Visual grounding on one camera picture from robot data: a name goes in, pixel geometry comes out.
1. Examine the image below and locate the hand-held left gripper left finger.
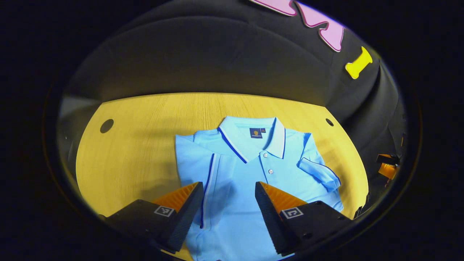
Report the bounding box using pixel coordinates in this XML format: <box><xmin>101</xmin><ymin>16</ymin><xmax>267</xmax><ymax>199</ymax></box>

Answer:
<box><xmin>98</xmin><ymin>181</ymin><xmax>204</xmax><ymax>254</ymax></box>

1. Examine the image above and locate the black backdrop cloth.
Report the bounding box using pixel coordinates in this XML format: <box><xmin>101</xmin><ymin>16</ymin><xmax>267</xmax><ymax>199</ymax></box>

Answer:
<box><xmin>58</xmin><ymin>0</ymin><xmax>406</xmax><ymax>182</ymax></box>

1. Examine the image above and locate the light blue T-shirt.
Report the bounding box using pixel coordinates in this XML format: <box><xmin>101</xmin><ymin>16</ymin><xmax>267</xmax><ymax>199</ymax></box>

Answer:
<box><xmin>175</xmin><ymin>116</ymin><xmax>344</xmax><ymax>261</ymax></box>

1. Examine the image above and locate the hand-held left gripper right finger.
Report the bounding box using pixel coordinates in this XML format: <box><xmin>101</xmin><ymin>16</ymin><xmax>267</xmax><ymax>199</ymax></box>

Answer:
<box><xmin>255</xmin><ymin>181</ymin><xmax>354</xmax><ymax>256</ymax></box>

